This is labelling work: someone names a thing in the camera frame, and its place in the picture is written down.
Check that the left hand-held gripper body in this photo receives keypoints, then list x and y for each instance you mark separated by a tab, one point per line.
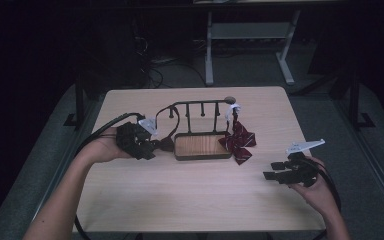
131	140

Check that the black hook rack wooden tray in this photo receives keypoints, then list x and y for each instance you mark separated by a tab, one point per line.
202	145

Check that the person's left hand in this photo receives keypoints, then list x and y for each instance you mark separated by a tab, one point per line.
105	148

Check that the black metal stand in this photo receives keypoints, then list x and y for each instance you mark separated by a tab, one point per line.
79	100
355	100

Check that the grey metal floor rail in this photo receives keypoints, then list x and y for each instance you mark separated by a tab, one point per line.
376	160
66	166

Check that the person's right hand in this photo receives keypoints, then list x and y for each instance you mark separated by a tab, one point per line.
315	196

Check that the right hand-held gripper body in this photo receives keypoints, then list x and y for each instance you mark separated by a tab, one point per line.
301	171

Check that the red striped bow tie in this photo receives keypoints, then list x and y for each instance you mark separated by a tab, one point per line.
238	141

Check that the white metal desk frame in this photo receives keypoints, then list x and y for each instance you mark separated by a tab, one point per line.
250	30

